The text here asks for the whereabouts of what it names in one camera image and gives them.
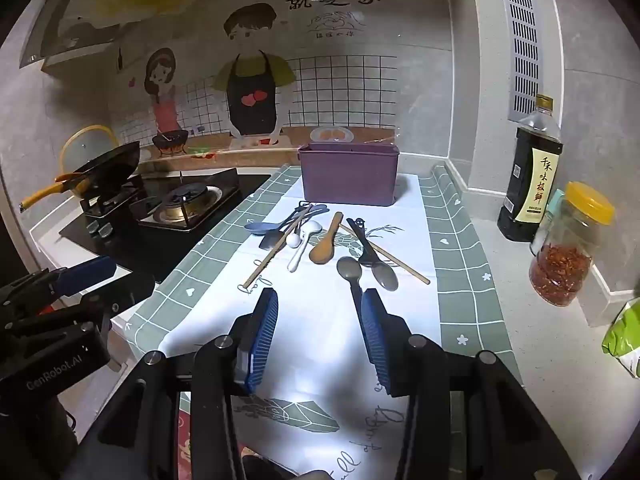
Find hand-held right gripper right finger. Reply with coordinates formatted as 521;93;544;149
360;287;581;480

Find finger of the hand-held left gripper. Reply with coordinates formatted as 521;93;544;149
47;255;117;297
75;271;157;333

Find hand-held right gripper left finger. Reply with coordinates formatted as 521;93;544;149
65;287;280;480

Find wooden chopstick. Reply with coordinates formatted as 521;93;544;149
242;205;315;291
339;223;431;286

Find black spoon with face handle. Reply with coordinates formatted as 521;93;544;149
346;217;383;267

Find metal shovel-shaped spoon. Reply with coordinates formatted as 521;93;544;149
258;201;312;252

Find wooden spoon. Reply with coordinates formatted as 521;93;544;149
308;211;345;266

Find small white ceramic spoon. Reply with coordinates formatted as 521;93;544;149
285;210;307;249

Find large white ceramic spoon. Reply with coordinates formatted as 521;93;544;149
287;219;324;273

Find purple plastic utensil holder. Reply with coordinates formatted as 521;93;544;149
298;142;401;207

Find black gas stove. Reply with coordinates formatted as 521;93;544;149
59;167;271;284

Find green checkered printed mat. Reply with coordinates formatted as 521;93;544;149
122;162;521;480

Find glass lid with yellow rim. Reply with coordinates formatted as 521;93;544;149
60;125;121;197

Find chili flake jar yellow lid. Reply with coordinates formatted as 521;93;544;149
528;181;616;307

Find dark soy sauce bottle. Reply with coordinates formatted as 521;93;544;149
496;93;565;244

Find bottle with teal lid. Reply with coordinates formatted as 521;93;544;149
546;189;567;222

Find green and white bag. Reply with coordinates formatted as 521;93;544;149
601;297;640;379

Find glass range hood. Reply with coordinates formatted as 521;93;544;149
19;0;262;70

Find white vent grille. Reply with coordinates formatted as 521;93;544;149
499;0;544;122

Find black wok with yellow handle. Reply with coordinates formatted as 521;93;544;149
19;140;142;212

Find cartoon kitchen wall poster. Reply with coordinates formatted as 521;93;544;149
107;0;453;162

